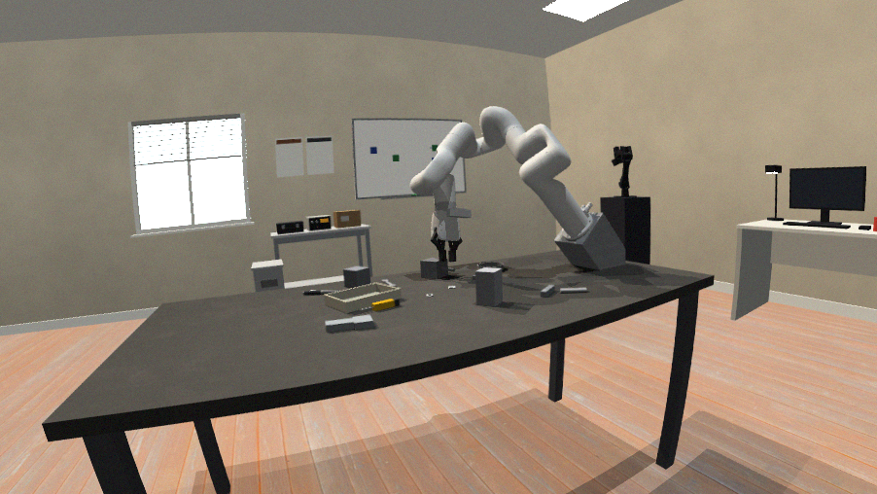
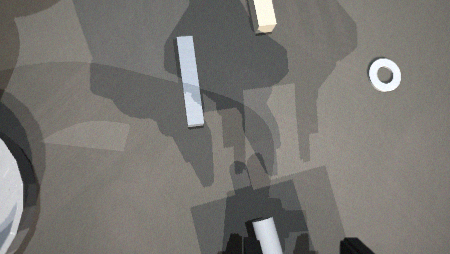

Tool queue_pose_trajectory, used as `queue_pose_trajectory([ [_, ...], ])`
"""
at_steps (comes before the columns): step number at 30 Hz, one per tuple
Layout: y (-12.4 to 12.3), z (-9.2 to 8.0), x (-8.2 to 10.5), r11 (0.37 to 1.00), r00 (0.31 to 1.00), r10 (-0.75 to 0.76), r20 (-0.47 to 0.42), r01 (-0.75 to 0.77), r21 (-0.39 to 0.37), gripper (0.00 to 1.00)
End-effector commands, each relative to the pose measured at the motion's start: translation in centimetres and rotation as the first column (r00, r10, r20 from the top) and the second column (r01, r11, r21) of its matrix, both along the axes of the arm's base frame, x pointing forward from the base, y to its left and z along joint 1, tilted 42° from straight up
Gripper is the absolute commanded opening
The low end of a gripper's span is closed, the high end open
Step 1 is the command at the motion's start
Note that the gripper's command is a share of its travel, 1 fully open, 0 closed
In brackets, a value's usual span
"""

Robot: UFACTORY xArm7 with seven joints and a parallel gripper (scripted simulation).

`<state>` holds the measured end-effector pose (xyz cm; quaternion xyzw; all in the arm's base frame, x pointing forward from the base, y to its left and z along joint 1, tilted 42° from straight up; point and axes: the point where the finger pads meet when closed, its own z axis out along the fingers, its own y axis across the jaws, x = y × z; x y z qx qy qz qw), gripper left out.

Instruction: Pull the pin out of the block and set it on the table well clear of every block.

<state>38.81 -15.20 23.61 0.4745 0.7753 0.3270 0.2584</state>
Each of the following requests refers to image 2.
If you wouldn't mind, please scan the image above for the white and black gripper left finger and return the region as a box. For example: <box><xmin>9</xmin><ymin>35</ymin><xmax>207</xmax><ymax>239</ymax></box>
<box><xmin>244</xmin><ymin>237</ymin><xmax>263</xmax><ymax>254</ymax></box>

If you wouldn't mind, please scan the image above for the white rectangular bar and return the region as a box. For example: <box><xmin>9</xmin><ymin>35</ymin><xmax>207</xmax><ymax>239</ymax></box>
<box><xmin>248</xmin><ymin>0</ymin><xmax>276</xmax><ymax>34</ymax></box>

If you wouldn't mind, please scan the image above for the white cylinder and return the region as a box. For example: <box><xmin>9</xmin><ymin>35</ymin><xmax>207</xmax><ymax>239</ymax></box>
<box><xmin>252</xmin><ymin>216</ymin><xmax>283</xmax><ymax>254</ymax></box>

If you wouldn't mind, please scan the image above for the white flat washer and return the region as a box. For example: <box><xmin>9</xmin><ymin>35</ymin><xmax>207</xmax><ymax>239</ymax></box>
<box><xmin>368</xmin><ymin>59</ymin><xmax>401</xmax><ymax>92</ymax></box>

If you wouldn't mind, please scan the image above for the white flat bar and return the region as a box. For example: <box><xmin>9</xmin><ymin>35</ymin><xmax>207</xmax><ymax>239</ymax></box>
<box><xmin>177</xmin><ymin>36</ymin><xmax>204</xmax><ymax>127</ymax></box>

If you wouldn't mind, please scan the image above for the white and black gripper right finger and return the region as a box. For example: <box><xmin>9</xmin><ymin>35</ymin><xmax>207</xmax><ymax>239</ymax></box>
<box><xmin>340</xmin><ymin>237</ymin><xmax>375</xmax><ymax>254</ymax></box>

